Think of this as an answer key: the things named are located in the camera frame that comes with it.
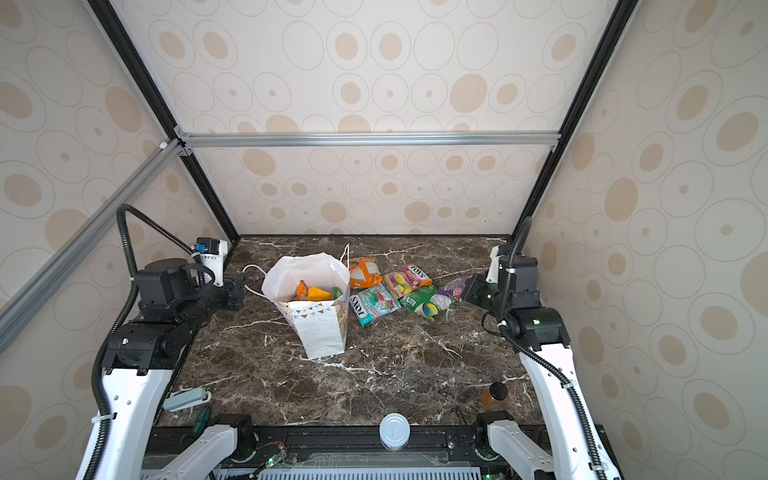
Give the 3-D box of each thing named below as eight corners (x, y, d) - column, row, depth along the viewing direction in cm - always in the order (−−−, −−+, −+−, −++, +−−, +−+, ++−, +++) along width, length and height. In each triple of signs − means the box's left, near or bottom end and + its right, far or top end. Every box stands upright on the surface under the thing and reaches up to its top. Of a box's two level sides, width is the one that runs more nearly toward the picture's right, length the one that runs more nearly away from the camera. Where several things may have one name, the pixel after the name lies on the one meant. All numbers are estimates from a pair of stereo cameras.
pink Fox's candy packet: (393, 305, 102) (393, 298, 99) (378, 284, 108) (378, 276, 104) (430, 287, 107) (431, 280, 103) (414, 267, 113) (415, 260, 109)
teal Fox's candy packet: (360, 327, 97) (359, 321, 94) (348, 302, 103) (347, 296, 100) (399, 310, 101) (399, 303, 98) (385, 287, 107) (385, 280, 104)
